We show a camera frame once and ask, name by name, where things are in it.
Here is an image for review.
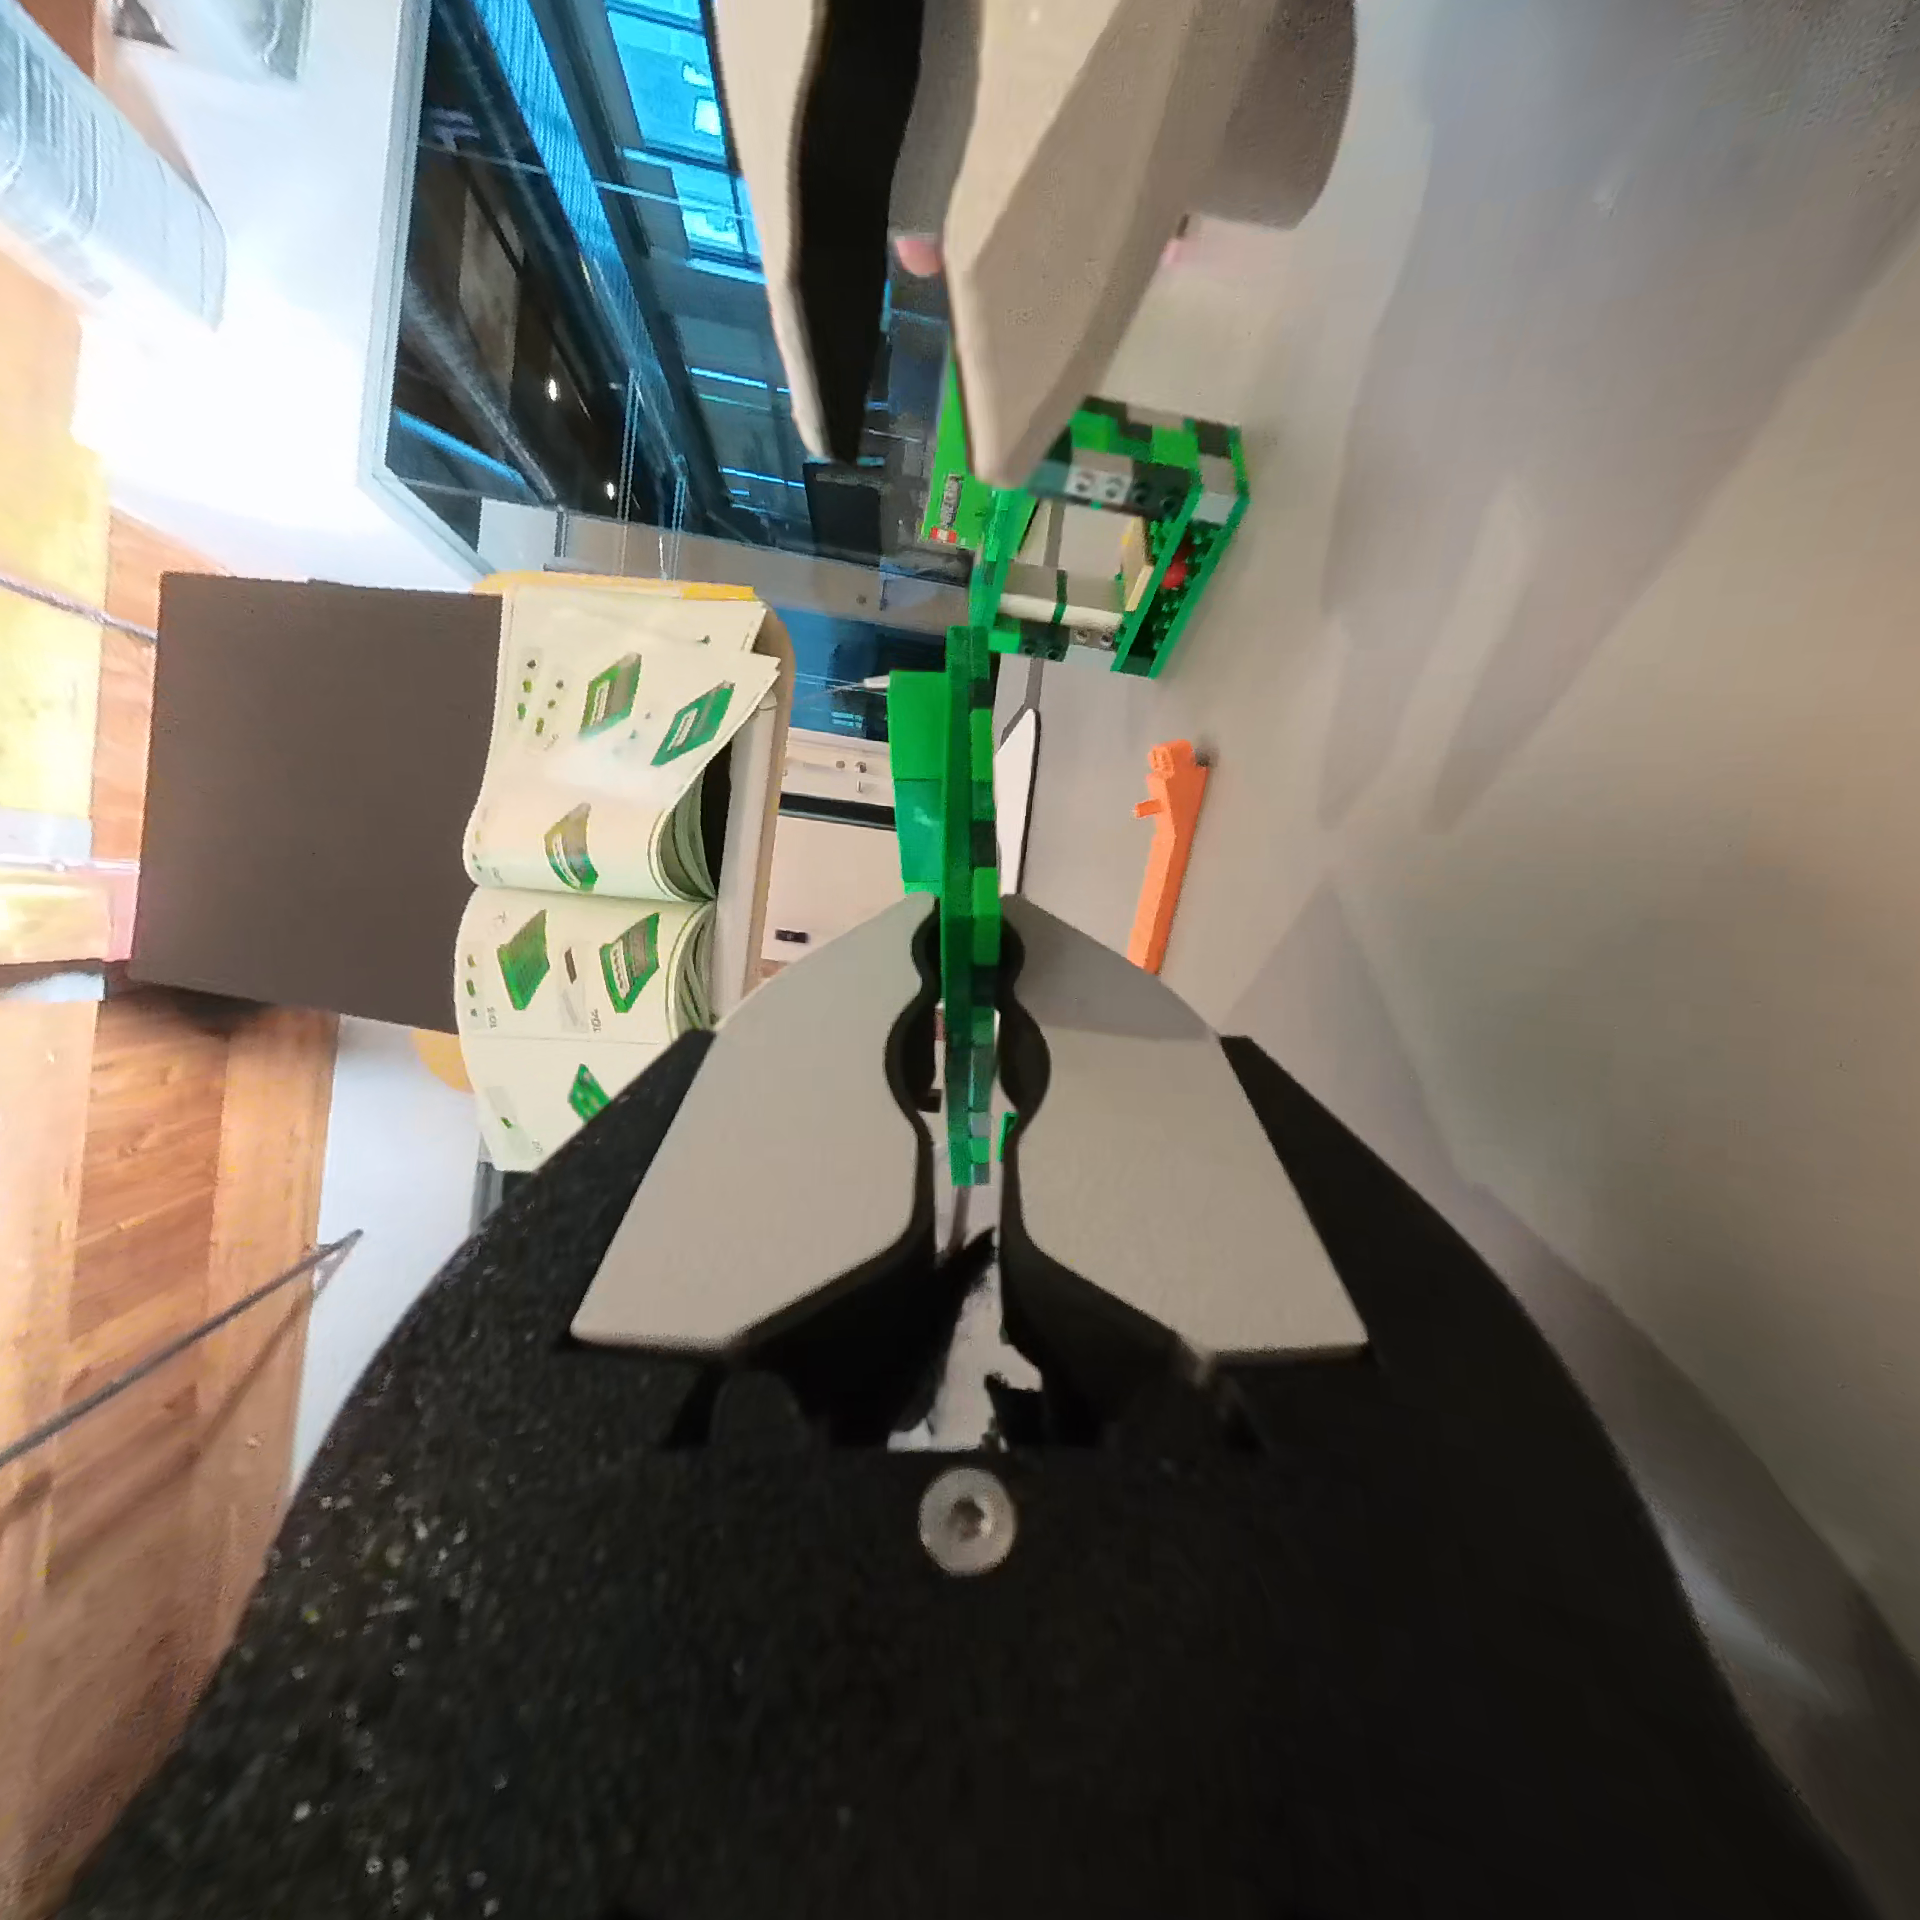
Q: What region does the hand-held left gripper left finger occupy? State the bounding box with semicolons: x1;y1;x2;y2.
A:
569;897;942;1427

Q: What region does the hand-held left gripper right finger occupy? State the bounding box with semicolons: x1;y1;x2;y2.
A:
996;897;1369;1433

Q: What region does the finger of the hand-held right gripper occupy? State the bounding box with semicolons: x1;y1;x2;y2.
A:
705;0;922;461
942;0;1202;486

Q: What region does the green lego plate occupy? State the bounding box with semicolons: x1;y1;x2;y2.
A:
933;622;1010;1194

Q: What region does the green blocky lego build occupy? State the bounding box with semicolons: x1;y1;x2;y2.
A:
966;398;1249;686

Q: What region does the lego instruction booklet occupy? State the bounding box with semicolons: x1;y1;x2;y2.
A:
456;577;798;1175

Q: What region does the orange brick separator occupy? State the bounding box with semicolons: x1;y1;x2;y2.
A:
1125;739;1216;979

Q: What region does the white cabinet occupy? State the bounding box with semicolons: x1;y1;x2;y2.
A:
772;731;905;995

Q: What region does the dark grey panel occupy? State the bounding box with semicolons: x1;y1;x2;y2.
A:
128;570;507;1038

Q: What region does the silver air duct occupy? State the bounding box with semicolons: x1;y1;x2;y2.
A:
0;0;230;329

